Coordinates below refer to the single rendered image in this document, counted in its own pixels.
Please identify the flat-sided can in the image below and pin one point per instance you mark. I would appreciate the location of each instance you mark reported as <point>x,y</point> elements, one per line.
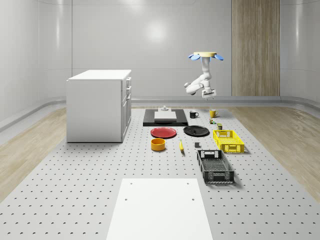
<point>219,126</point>

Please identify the black plate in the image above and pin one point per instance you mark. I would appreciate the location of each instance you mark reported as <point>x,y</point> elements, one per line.
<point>196,131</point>

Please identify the red plate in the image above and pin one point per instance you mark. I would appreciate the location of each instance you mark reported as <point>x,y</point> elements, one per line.
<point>163,132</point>

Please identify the white board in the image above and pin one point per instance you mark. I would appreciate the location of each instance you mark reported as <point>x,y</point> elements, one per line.
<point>160,212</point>

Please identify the black mug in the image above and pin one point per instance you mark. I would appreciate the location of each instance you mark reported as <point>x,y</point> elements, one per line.
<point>192,114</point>

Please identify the banana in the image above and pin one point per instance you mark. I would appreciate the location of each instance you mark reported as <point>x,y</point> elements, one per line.
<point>181,147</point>

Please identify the white cabinet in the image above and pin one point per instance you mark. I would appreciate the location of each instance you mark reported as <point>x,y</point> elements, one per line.
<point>95,110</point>

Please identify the yellow basket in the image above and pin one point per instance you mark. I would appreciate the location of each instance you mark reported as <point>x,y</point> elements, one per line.
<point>228,148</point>

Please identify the yellow mug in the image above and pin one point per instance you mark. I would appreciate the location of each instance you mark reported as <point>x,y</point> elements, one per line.
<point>212,113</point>

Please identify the yellow bowl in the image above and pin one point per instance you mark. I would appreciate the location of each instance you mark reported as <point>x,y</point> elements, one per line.
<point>158,146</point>

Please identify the dark grey basket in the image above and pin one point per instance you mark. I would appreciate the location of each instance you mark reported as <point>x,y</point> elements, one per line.
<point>218,175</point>

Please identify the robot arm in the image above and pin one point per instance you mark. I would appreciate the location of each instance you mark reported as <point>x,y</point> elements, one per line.
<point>205,68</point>

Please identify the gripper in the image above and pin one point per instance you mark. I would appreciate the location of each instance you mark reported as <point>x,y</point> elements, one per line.
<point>208,93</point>

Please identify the puzzle cube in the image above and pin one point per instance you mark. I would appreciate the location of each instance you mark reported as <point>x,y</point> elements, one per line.
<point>212,121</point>

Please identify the grey cube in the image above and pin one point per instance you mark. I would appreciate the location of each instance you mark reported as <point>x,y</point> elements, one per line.
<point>197,144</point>

